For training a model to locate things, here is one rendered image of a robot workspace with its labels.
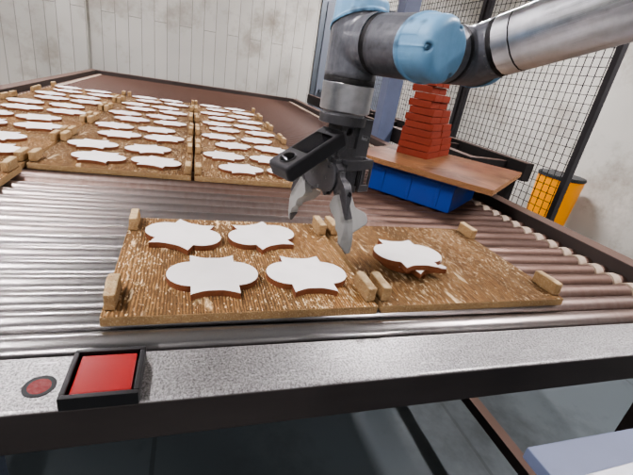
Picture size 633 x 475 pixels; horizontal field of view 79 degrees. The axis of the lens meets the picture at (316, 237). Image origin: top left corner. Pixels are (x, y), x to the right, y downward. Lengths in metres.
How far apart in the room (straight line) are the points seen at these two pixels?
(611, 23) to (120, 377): 0.64
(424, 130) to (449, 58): 1.01
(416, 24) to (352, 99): 0.13
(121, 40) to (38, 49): 0.89
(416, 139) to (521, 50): 0.98
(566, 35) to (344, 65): 0.26
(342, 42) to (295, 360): 0.43
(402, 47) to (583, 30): 0.19
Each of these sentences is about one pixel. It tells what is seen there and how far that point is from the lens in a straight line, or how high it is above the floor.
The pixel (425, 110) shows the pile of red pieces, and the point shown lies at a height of 1.20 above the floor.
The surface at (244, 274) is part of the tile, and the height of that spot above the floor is 0.95.
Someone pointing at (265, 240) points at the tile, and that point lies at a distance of 0.78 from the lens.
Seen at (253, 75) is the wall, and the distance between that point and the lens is 5.59.
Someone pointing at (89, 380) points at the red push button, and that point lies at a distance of 0.51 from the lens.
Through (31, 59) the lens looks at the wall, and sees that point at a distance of 5.82.
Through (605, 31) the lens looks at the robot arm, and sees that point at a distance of 0.55.
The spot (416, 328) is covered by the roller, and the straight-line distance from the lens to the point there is 0.67.
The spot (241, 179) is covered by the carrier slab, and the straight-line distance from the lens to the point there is 1.22.
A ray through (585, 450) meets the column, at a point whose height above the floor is 0.87.
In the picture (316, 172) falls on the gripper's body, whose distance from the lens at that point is 0.61.
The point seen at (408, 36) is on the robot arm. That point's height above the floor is 1.32.
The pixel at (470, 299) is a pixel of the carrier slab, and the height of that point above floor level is 0.94.
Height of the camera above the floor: 1.27
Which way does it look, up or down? 23 degrees down
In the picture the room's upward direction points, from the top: 10 degrees clockwise
